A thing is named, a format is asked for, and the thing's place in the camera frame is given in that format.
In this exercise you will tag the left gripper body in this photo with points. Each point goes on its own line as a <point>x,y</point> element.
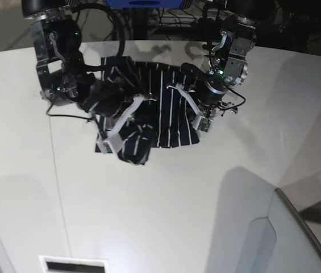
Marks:
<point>205,98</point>

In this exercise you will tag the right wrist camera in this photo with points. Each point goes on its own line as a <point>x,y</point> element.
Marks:
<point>112,144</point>

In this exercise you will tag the navy white striped t-shirt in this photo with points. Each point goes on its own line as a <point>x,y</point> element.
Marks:
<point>162,123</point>

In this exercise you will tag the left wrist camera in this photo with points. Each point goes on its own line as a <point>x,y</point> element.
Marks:
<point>202,123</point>

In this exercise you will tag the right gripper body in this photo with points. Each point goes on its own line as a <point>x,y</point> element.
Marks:
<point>117,107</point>

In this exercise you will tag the blue plastic bin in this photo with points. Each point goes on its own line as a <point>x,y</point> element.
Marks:
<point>119,4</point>

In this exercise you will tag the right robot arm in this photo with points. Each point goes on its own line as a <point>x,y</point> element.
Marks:
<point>57,38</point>

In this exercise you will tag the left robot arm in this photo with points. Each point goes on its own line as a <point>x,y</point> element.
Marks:
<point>228,42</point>

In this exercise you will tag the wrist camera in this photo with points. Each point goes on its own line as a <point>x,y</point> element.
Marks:
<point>112,144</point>
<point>202,123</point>

